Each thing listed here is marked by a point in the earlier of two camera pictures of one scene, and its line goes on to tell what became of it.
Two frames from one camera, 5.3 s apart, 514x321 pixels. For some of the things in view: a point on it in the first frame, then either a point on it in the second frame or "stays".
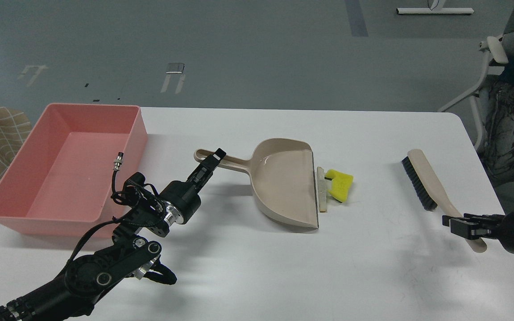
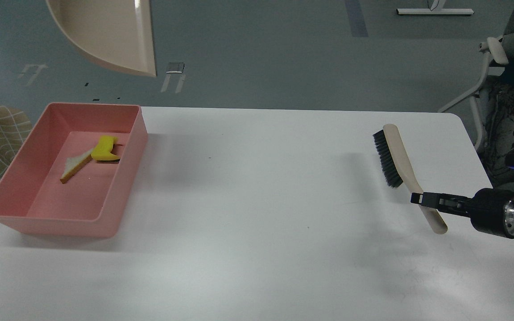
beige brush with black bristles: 430,192 -> 398,168
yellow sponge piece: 341,183 -> 102,151
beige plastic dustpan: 283,179 -> 119,33
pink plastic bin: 80,155 stays
